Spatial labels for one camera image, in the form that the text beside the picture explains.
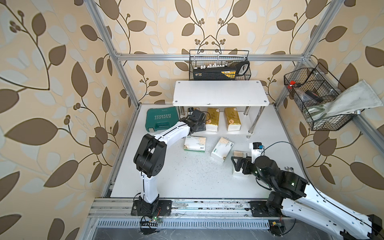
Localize aluminium cage frame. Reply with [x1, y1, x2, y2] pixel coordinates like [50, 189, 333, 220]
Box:
[95, 1, 384, 216]

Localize steel wrenches on table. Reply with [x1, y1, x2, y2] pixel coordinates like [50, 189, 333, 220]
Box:
[285, 167, 295, 173]

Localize black wire basket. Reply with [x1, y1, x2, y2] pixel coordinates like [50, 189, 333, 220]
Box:
[284, 63, 360, 131]
[189, 49, 249, 80]

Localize right black wire basket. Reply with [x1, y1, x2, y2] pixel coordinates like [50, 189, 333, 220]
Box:
[284, 63, 360, 131]

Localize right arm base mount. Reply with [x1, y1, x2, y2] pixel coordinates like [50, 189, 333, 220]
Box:
[249, 201, 286, 218]

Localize black yellow tool box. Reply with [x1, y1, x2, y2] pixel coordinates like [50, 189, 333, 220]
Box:
[190, 61, 251, 81]

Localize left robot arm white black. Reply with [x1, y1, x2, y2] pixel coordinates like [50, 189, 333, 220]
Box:
[134, 110, 207, 210]

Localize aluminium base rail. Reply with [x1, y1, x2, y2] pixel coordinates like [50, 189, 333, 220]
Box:
[86, 198, 301, 232]

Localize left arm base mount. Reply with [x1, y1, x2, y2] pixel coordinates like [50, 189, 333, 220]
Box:
[131, 199, 172, 217]

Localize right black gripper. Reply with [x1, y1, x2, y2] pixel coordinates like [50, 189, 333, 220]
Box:
[231, 154, 274, 188]

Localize white two-tier shelf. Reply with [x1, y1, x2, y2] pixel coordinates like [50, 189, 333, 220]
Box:
[173, 81, 270, 137]

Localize white tissue pack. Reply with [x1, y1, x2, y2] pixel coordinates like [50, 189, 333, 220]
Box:
[232, 151, 249, 177]
[184, 136, 206, 152]
[211, 137, 234, 162]

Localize back black wire basket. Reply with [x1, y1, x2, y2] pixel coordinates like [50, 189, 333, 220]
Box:
[189, 49, 249, 80]

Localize white cloth rag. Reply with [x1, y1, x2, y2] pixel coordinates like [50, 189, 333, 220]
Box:
[308, 80, 384, 120]

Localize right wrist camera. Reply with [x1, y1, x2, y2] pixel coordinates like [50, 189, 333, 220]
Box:
[250, 142, 264, 164]

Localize green plastic tool case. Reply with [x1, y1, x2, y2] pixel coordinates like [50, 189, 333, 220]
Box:
[145, 107, 179, 132]

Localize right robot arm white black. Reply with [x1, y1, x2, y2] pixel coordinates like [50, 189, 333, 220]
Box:
[231, 156, 384, 240]

